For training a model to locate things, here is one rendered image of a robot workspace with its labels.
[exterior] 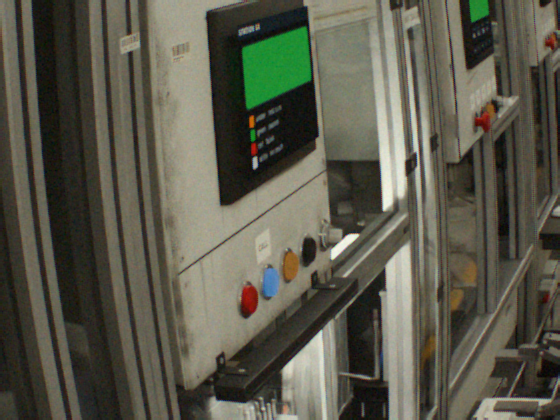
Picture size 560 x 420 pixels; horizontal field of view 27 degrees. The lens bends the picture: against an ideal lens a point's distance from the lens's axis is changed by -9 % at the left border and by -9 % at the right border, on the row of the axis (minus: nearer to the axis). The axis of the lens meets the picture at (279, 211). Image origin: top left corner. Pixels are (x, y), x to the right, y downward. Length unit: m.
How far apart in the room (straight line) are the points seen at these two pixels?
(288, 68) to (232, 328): 0.29
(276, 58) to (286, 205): 0.18
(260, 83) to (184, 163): 0.15
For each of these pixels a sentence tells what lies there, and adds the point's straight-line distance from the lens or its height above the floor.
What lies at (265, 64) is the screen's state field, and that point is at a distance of 1.29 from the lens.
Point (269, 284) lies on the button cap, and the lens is 1.34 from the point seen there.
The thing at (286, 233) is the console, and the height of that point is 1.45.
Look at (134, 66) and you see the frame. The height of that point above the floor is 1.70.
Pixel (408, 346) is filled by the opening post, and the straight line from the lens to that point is 2.01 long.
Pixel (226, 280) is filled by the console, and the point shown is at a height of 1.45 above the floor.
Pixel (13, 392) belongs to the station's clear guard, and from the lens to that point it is 0.97.
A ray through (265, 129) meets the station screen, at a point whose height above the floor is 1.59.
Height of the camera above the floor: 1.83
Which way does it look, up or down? 14 degrees down
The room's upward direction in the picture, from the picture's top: 5 degrees counter-clockwise
